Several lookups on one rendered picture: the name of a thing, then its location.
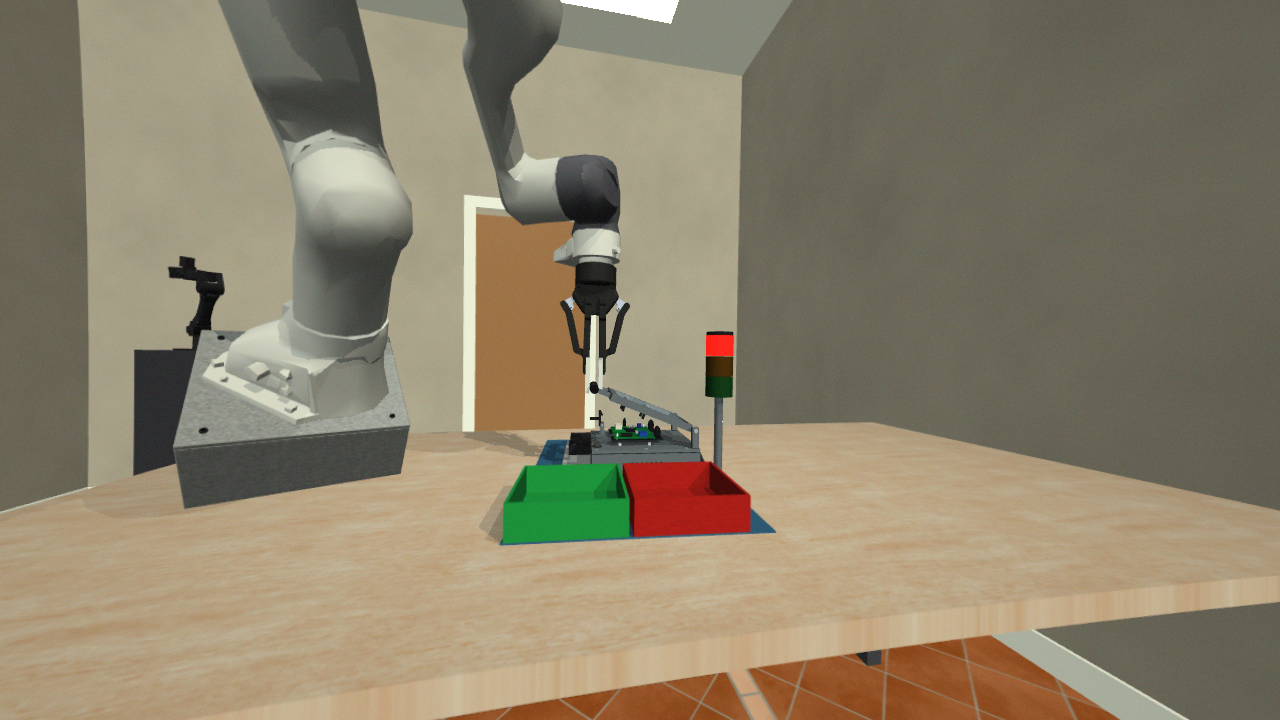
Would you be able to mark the green circuit board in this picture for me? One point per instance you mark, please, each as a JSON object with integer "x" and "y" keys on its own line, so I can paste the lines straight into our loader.
{"x": 631, "y": 432}

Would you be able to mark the red open bin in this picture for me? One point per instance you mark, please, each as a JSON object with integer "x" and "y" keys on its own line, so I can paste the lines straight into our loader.
{"x": 685, "y": 514}

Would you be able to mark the green open-top bin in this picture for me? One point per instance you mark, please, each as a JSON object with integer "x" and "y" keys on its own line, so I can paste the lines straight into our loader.
{"x": 527, "y": 517}

